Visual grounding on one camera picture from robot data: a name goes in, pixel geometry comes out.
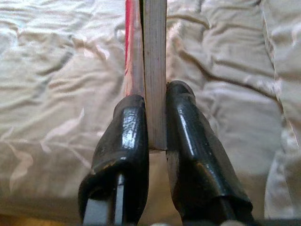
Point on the red cover book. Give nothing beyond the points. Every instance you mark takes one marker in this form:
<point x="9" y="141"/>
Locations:
<point x="154" y="70"/>

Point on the beige floral bed sheet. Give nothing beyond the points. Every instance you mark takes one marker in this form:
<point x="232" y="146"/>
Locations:
<point x="47" y="82"/>

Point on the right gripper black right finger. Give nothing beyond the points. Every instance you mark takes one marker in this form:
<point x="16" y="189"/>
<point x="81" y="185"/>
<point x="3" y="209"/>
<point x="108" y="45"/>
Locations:
<point x="195" y="164"/>

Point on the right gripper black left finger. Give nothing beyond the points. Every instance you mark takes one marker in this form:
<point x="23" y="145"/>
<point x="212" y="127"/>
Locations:
<point x="127" y="146"/>

